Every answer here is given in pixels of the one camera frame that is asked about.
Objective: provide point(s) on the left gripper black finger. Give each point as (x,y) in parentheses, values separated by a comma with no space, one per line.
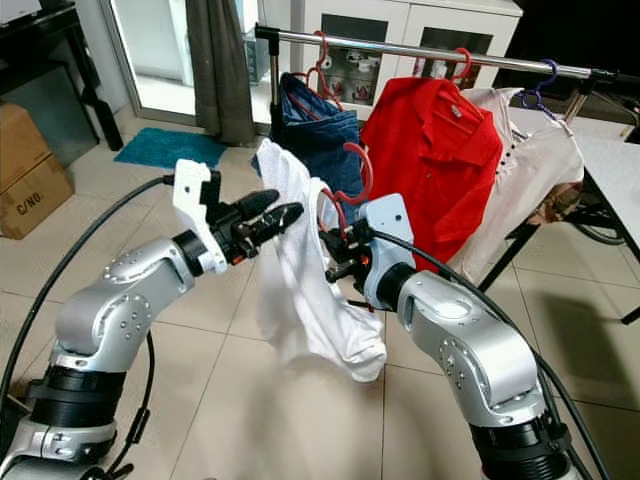
(257,204)
(275,224)

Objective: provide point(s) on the white t-shirt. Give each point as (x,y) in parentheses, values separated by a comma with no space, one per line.
(310,310)

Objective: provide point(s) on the red clothes hanger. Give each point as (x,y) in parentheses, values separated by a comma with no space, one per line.
(466,62)
(370,175)
(325,50)

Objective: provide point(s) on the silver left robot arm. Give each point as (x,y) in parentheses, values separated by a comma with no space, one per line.
(120,300)

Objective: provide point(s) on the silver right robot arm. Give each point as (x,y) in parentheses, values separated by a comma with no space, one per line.
(480,340)

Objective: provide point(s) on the purple clothes hanger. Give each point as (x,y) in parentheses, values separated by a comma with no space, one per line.
(554,72)

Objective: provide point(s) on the blue denim shorts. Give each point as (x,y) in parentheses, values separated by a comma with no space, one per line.
(325,135)

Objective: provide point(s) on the teal floor mat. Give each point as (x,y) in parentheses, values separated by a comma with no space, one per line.
(165,148)

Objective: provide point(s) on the plain red polo shirt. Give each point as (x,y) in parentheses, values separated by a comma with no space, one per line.
(435,150)

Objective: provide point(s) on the grey curtain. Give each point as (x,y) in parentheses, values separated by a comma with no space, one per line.
(220,70)

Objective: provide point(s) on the grey white appliance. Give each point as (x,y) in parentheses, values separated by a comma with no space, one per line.
(260,55)

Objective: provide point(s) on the white framed glass door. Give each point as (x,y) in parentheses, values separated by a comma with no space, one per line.
(150,50)

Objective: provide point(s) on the white polo shirt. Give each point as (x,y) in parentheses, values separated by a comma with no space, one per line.
(540,170)

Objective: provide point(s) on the silver black clothes rack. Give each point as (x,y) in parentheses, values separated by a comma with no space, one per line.
(410,49)

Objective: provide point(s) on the brown fabric bundle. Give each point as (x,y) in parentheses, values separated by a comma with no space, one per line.
(565,205)

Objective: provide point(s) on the dark grey panel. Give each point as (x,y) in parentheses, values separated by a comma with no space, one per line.
(50,110)

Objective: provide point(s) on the plain large cardboard box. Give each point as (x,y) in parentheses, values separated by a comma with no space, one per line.
(25,135)

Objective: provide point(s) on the white glass door cabinet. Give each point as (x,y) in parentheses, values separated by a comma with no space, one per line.
(420,12)

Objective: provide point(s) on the white table with black leg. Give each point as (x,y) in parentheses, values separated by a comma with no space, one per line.
(615,180)

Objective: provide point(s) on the black desk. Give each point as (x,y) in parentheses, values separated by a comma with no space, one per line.
(50,30)

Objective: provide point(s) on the white box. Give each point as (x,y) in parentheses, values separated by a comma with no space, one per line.
(20,8)

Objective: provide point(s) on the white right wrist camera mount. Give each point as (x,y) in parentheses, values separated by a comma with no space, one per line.
(390,230)

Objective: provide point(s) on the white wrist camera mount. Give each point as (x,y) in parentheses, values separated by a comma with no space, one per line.
(192,200)
(390,230)

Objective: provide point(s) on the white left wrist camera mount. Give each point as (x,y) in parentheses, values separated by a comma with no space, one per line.
(192,200)

